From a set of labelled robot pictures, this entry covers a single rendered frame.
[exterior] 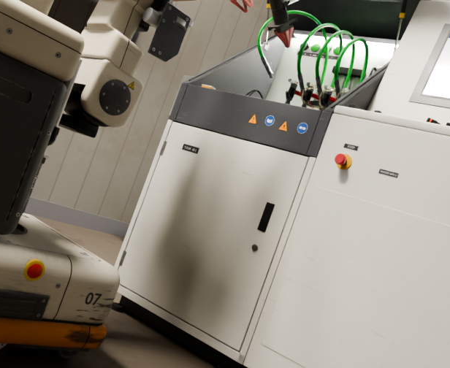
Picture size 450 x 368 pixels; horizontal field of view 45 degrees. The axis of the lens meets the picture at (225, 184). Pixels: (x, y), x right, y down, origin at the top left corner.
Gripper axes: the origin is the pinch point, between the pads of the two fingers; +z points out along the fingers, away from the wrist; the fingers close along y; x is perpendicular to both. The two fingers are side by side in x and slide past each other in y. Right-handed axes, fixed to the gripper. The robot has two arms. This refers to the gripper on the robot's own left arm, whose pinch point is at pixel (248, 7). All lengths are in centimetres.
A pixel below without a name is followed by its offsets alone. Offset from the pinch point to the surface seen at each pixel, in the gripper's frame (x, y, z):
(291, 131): 24, -27, 52
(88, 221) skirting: 55, 240, 51
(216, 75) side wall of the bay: 15.6, 19.8, 17.4
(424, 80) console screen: -26, -42, 56
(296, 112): 19, -28, 46
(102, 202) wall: 38, 241, 43
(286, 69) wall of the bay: -27.1, 32.5, 25.2
